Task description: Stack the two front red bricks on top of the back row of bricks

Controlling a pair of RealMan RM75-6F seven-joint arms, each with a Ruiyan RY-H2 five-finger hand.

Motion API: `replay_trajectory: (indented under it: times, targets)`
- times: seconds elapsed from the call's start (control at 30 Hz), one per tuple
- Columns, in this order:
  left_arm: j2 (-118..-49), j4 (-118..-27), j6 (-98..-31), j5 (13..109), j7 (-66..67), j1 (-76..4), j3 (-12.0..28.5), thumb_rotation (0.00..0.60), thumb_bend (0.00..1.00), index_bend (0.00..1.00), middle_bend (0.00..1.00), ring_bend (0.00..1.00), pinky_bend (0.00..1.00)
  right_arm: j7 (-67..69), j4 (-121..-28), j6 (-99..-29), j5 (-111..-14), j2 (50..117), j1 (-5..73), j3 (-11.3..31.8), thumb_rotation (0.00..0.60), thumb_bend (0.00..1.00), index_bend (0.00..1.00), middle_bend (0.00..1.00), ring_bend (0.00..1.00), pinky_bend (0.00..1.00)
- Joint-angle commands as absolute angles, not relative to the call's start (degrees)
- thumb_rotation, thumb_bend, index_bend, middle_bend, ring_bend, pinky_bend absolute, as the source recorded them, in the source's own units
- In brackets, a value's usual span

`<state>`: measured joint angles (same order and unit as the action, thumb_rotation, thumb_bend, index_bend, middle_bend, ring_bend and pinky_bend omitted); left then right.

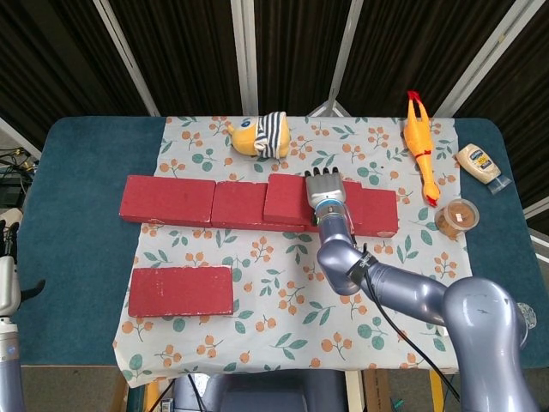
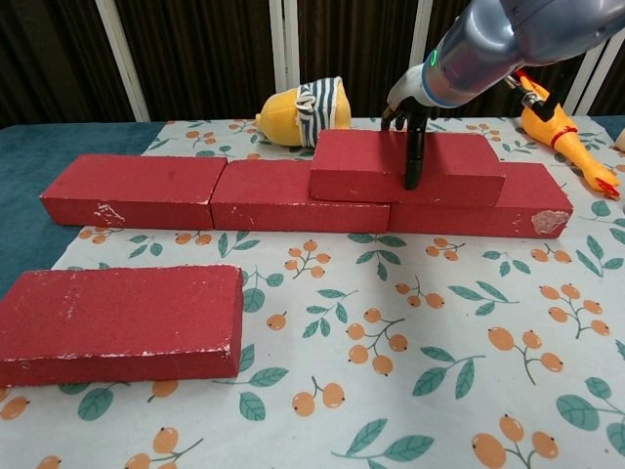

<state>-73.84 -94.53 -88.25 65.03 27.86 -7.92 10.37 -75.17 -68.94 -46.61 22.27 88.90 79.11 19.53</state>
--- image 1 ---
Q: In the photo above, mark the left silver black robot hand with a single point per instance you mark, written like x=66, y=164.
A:
x=8, y=283

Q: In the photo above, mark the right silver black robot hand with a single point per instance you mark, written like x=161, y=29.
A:
x=325, y=189

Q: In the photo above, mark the red brick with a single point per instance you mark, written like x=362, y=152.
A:
x=238, y=206
x=167, y=199
x=180, y=289
x=379, y=210
x=285, y=197

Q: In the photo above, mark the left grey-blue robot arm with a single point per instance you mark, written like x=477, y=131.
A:
x=7, y=369

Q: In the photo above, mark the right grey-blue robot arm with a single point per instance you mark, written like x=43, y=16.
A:
x=429, y=296

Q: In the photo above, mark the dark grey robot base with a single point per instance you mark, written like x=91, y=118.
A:
x=274, y=392

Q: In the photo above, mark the beige shoe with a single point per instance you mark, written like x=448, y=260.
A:
x=10, y=214

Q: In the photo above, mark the white tripod stand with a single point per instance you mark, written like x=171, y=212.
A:
x=331, y=107

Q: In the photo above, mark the yellow plush toy striped hat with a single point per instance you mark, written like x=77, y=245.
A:
x=257, y=135

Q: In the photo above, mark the yellow rubber chicken toy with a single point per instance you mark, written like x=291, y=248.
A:
x=418, y=137

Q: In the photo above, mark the round clear snack container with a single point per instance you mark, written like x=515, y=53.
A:
x=456, y=216

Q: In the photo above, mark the mayonnaise squeeze bottle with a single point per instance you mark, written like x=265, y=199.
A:
x=478, y=163

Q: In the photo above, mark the floral print tablecloth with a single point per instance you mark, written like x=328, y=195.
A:
x=266, y=335

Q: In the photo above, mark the clear plastic bottle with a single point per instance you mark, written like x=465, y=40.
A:
x=529, y=317

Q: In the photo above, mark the white screen frame post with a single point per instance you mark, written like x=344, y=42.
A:
x=128, y=60
x=246, y=56
x=347, y=43
x=482, y=60

